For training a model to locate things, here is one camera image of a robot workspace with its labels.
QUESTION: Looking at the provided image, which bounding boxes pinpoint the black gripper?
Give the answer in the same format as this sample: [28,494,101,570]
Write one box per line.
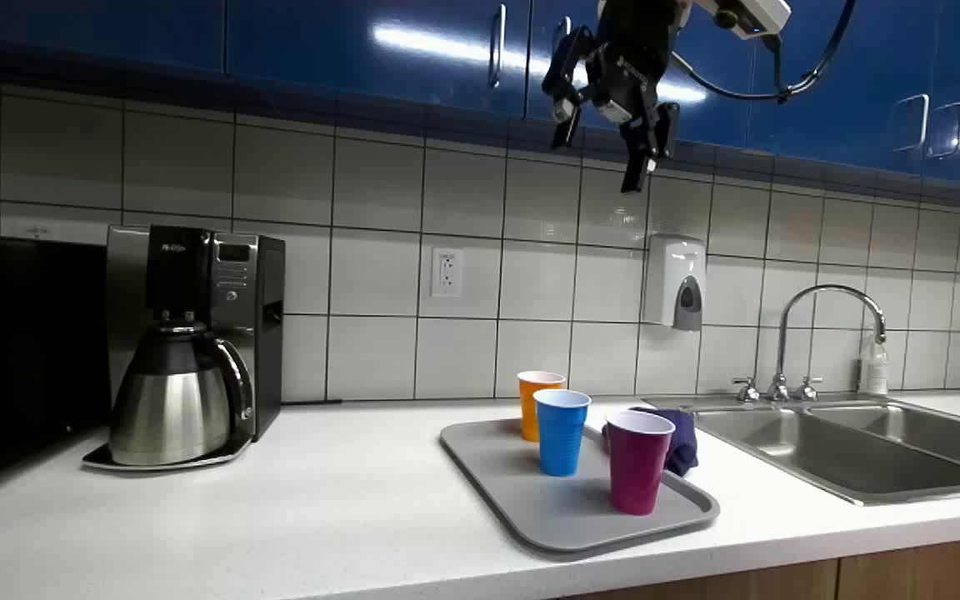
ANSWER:
[541,0,688,194]

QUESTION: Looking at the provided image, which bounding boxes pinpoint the orange plastic cup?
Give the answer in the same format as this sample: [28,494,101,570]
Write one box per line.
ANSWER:
[512,368,566,446]

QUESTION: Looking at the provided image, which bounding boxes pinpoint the blue plastic cup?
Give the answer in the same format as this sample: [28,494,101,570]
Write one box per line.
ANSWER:
[531,386,592,479]

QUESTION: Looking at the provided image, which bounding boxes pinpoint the purple plastic cup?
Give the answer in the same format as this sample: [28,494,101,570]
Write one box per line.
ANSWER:
[604,406,681,516]

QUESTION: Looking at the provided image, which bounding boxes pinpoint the grey plastic tray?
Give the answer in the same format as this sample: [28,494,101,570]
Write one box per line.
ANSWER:
[435,412,724,559]

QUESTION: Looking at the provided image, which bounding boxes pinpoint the chrome gooseneck faucet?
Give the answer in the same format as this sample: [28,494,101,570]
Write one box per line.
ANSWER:
[733,281,893,406]

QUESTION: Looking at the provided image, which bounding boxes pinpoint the dark blue cloth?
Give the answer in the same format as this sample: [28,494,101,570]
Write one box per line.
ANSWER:
[598,402,704,479]

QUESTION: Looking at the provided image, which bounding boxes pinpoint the clear soap bottle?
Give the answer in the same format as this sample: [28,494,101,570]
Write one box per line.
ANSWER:
[853,329,893,401]

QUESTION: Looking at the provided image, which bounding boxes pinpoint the black steel coffee maker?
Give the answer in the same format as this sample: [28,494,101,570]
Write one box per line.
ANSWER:
[79,224,289,476]

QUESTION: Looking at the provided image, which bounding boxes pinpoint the stainless steel double sink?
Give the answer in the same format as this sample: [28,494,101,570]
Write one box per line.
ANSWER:
[656,395,960,511]

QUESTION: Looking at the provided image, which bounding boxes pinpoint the stainless steel coffee carafe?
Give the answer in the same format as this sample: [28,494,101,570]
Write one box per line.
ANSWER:
[107,325,257,465]

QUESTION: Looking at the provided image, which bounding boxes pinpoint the wooden base cabinet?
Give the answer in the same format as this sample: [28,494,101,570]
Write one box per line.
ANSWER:
[566,530,960,600]

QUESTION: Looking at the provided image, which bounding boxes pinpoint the black microwave oven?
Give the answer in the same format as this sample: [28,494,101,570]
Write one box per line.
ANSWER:
[0,231,112,502]

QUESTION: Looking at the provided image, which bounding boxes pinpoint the silver cabinet handle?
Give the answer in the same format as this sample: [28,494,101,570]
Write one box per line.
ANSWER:
[936,95,960,161]
[901,89,933,152]
[485,0,508,94]

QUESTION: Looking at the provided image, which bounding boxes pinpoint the white wall soap dispenser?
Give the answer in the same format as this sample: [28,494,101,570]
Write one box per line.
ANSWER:
[641,232,708,334]

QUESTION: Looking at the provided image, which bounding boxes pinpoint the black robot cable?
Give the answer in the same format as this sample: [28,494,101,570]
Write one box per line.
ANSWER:
[667,0,858,110]

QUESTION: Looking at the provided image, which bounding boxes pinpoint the white wall outlet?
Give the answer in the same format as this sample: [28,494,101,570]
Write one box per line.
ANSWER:
[428,244,467,301]

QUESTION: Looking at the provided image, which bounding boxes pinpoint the blue glossy wall cabinet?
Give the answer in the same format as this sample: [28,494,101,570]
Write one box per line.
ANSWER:
[0,0,960,195]

